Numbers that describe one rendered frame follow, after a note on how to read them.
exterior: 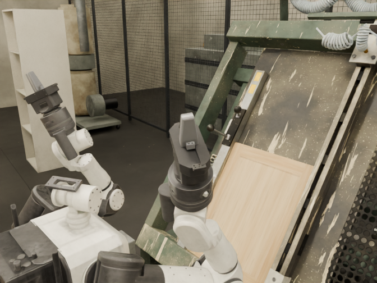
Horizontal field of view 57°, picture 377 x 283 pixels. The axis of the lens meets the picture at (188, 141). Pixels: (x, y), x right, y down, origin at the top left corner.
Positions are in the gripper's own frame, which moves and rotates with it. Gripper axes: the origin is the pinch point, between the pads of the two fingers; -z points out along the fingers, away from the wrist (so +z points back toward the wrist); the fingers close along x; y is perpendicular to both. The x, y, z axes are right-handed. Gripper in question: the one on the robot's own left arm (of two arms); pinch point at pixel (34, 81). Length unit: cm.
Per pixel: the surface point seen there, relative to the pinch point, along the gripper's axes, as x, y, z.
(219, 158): 24, -57, 68
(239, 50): 42, -106, 30
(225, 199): 24, -43, 82
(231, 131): 33, -65, 59
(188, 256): 3, -25, 96
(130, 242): -21, -24, 83
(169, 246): -8, -30, 94
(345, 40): 91, -58, 34
